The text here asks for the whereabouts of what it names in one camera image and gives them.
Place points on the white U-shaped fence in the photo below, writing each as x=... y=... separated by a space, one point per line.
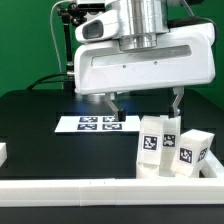
x=209 y=189

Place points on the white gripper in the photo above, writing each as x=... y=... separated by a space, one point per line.
x=182 y=57

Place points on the white round stool seat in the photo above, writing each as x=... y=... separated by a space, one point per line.
x=146 y=171

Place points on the white marker sheet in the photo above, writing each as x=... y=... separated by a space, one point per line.
x=72 y=124

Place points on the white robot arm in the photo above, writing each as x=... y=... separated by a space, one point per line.
x=134 y=46

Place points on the black camera stand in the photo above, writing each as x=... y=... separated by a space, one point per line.
x=71 y=14

